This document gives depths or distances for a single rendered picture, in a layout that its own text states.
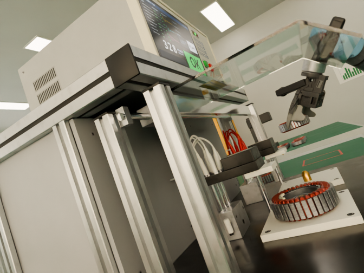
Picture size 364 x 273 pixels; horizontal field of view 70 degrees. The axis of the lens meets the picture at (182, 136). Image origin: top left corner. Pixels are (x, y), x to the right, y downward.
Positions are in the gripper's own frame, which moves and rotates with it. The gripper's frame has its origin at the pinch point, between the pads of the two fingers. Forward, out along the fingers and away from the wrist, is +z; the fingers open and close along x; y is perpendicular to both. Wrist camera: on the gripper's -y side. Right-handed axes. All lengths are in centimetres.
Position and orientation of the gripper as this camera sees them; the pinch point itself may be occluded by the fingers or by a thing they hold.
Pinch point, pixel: (292, 124)
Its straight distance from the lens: 109.2
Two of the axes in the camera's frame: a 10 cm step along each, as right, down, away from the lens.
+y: 7.1, 3.0, -6.3
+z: -1.0, 9.4, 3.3
